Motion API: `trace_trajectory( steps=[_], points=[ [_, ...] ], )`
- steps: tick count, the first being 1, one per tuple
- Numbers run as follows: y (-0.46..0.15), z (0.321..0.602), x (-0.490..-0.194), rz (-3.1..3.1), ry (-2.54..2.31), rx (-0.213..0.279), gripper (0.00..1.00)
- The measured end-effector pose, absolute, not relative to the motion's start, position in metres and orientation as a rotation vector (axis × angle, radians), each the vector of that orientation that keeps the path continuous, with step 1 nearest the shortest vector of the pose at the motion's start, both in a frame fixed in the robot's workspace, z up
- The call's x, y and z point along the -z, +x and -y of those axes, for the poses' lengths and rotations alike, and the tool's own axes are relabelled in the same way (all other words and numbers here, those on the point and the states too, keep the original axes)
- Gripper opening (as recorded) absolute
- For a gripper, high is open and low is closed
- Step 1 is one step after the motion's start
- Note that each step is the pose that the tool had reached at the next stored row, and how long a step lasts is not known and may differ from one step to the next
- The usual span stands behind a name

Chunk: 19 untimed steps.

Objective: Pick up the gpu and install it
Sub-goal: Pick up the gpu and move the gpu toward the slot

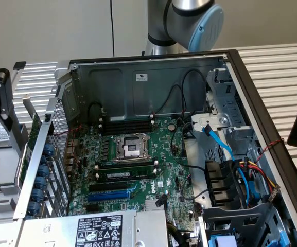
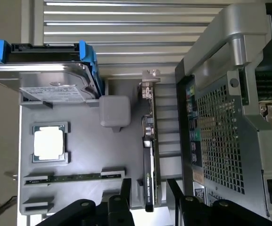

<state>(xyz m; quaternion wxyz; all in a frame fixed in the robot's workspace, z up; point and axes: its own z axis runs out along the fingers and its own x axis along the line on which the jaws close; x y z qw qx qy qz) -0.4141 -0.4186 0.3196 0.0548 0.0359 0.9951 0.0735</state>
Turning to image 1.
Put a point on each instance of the green graphics card black fan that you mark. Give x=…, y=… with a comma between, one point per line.
x=33, y=133

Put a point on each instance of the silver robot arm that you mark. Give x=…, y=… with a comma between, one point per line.
x=163, y=20

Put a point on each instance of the black table end cap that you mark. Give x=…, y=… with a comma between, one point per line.
x=19, y=65

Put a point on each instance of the grey hard drive tray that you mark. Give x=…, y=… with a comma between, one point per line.
x=6, y=164

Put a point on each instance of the blue slot retention clip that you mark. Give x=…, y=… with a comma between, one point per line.
x=43, y=171
x=49, y=150
x=40, y=182
x=38, y=195
x=34, y=208
x=43, y=160

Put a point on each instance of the bank of black RAM slots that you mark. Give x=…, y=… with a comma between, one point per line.
x=127, y=127

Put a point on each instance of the long black expansion slot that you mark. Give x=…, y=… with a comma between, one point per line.
x=107, y=187

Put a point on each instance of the CPU socket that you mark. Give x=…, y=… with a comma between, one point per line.
x=131, y=148

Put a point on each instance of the white case sticker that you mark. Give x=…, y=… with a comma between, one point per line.
x=141, y=77

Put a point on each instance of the empty black RAM slot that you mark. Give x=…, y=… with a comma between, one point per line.
x=125, y=165

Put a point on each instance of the short black expansion slot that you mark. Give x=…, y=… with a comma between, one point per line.
x=92, y=208

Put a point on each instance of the blue expansion slot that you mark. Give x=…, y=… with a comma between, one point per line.
x=107, y=196

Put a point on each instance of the silver power supply unit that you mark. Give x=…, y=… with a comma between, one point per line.
x=60, y=229

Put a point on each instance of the installed RAM stick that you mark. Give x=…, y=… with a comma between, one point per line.
x=126, y=174

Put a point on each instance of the coin cell battery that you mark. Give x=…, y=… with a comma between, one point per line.
x=172, y=127

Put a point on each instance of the green motherboard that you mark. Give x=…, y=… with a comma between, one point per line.
x=163, y=159

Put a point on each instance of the silver chipset heatsink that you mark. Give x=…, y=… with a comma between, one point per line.
x=154, y=205

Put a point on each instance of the black plug on motherboard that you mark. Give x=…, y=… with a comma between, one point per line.
x=161, y=200

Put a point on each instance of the silver disk bay cage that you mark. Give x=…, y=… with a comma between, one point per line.
x=230, y=113

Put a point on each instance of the open PC case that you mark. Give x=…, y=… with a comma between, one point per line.
x=253, y=85

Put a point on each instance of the blue disk caddy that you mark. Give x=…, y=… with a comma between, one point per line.
x=221, y=242

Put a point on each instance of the dark lower disk bay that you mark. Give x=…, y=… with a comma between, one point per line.
x=241, y=221

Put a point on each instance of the black plastic fan duct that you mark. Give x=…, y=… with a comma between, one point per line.
x=220, y=182

